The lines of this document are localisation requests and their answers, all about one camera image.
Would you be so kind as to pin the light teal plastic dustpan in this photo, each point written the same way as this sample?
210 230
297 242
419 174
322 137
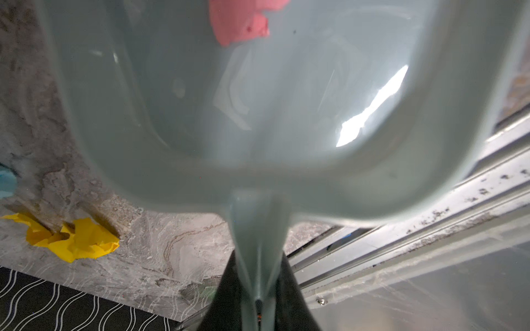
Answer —
349 112

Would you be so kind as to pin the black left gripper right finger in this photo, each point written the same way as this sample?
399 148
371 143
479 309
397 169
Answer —
291 311

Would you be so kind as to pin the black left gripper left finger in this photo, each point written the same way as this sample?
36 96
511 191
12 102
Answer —
224 313

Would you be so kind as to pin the light blue paper scrap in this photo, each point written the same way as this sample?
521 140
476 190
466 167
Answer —
8 182

